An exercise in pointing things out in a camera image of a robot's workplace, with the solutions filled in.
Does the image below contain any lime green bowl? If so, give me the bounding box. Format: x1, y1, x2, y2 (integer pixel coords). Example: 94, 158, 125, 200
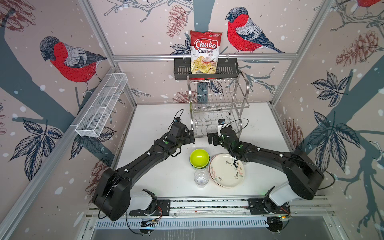
190, 149, 210, 167

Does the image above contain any white painted ceramic plate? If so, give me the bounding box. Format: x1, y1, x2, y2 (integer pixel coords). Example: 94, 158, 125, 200
209, 154, 245, 188

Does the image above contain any leaf pattern bowl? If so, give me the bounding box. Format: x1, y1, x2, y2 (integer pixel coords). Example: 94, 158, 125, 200
192, 165, 209, 171

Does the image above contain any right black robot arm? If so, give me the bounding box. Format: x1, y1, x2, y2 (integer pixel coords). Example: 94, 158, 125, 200
207, 126, 324, 213

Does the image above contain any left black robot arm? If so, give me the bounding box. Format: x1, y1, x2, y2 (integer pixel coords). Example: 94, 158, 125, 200
92, 123, 195, 221

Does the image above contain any steel two-tier dish rack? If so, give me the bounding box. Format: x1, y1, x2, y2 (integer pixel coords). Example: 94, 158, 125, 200
187, 72, 250, 138

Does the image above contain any red Chuba chips bag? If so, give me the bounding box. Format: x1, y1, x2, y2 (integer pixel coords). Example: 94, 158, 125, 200
191, 31, 222, 74

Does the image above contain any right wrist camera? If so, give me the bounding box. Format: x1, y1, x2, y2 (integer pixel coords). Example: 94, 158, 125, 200
217, 119, 226, 137

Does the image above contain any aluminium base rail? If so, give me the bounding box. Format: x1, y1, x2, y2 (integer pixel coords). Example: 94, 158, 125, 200
86, 196, 334, 218

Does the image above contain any black wall basket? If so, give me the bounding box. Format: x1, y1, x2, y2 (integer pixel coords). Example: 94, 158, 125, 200
174, 57, 240, 81

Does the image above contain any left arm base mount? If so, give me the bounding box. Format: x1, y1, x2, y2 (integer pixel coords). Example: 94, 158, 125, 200
129, 199, 171, 217

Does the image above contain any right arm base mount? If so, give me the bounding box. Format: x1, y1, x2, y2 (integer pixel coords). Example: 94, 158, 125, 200
247, 199, 291, 215

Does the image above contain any white wire mesh shelf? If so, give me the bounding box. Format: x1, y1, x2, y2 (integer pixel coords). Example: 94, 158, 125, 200
75, 73, 128, 138

